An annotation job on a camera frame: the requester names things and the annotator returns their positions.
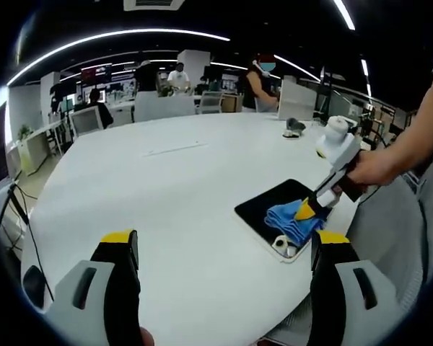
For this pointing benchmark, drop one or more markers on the person's left hand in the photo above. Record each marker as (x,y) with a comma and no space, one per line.
(147,337)

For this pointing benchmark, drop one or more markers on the ceiling air vent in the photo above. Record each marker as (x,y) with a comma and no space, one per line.
(153,4)

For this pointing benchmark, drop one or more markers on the blue cleaning cloth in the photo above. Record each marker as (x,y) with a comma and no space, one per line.
(285,221)

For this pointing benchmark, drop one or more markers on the red wall screen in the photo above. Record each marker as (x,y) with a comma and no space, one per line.
(95,73)

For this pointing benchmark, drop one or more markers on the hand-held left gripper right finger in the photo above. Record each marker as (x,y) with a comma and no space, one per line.
(346,288)

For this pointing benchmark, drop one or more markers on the person's right hand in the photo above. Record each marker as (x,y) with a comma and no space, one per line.
(366,169)

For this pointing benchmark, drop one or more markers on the dark round object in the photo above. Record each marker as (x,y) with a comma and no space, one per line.
(34,286)

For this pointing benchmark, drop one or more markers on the curved ceiling light strip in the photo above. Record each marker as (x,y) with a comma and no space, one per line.
(119,37)

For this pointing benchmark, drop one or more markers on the grey crumpled object on dish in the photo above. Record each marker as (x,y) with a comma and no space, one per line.
(295,127)

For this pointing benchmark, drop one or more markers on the green potted plant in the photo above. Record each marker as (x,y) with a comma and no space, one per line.
(24,131)

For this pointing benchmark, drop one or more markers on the white side desk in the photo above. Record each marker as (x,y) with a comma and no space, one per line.
(41,142)

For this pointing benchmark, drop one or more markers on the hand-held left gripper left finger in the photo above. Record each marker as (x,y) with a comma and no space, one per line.
(94,288)

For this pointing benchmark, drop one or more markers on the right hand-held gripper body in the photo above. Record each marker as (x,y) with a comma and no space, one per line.
(339,144)

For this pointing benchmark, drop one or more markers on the white desk divider panel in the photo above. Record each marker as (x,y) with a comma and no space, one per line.
(296,102)

